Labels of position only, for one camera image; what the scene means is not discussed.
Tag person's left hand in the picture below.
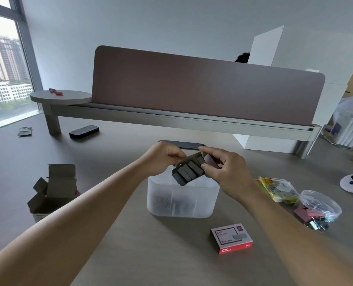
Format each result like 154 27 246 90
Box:
138 142 189 178

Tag person's right hand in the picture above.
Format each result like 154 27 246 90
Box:
199 147 258 203

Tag grey cardboard staple tray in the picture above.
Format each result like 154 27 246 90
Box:
171 151 224 187

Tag person's right forearm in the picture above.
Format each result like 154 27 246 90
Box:
239 187 353 286

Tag person's left forearm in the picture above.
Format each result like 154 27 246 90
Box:
0 159 149 286

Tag dark container lid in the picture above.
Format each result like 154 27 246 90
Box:
156 140 207 152

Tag translucent plastic container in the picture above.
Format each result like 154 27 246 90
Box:
147 172 220 218

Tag yellow sticky note packs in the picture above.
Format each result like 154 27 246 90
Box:
255 176 300 204

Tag red and white staple box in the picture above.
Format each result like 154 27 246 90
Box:
210 223 254 255

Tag brown desk divider panel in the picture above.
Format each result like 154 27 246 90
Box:
92 45 326 126

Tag black whiteboard eraser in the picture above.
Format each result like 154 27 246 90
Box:
69 125 100 142

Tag clear tub of binder clips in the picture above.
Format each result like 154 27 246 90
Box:
293 189 343 232

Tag open grey cardboard box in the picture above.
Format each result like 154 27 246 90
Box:
27 164 81 224

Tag round grey side shelf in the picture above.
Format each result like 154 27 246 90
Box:
30 90 93 106

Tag white folded board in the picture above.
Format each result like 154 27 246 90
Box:
232 25 353 155

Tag clear bag of white chalk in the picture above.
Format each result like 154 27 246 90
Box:
320 93 353 150

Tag grey metal desk rail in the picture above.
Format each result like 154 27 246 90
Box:
42 102 323 159

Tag window frame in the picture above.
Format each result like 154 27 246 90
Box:
0 0 44 133

